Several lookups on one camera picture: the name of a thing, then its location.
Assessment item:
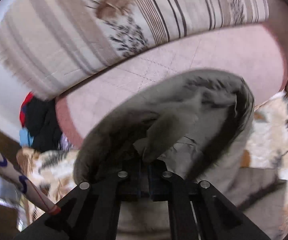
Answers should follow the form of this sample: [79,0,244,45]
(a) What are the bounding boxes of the olive quilted puffer jacket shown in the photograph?
[72,69,288,240]

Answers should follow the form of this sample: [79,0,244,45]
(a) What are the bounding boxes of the black and red clothes pile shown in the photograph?
[19,93,73,153]

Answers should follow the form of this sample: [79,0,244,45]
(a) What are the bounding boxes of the leaf pattern fleece blanket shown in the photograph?
[17,92,288,239]

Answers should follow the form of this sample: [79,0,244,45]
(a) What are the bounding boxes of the pink folded blanket roll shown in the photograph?
[56,24,288,146]

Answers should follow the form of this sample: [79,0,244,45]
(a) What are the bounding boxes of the striped floral back cushion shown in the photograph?
[0,0,269,99]

